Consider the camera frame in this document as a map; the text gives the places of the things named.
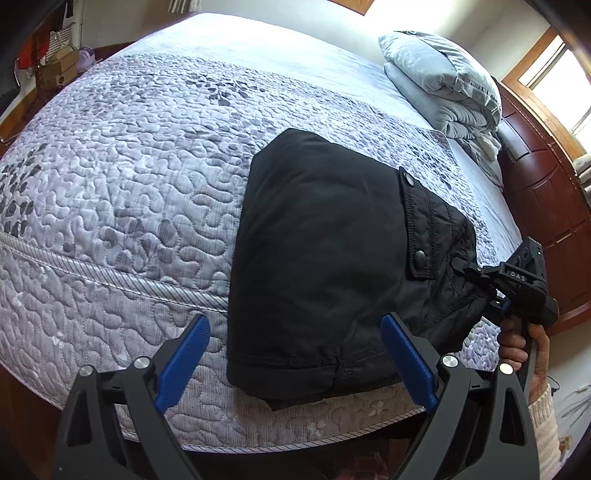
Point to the dark wooden headboard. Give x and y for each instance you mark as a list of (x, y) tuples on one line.
[(545, 184)]

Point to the quilted grey bedspread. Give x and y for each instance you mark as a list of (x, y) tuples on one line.
[(115, 184)]

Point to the cardboard boxes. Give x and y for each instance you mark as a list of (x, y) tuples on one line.
[(57, 69)]

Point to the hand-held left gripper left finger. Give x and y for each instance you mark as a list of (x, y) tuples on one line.
[(184, 360)]

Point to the folded grey duvet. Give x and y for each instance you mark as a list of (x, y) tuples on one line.
[(443, 83)]

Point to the wooden framed window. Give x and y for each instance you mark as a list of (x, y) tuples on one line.
[(554, 78), (353, 4)]

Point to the person's right hand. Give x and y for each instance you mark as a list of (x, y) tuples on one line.
[(540, 355)]

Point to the bed with white sheet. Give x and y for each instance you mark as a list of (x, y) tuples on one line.
[(277, 50)]

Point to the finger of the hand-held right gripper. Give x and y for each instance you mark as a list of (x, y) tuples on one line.
[(501, 307), (471, 274)]

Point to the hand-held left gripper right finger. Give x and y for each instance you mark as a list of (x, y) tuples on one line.
[(408, 360)]

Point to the small purple object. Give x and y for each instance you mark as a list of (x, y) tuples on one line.
[(87, 57)]

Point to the person's right forearm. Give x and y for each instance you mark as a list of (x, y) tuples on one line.
[(547, 434)]

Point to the black quilted pants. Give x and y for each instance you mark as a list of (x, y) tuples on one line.
[(332, 258)]

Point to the white curtain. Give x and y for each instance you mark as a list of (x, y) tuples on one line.
[(184, 4)]

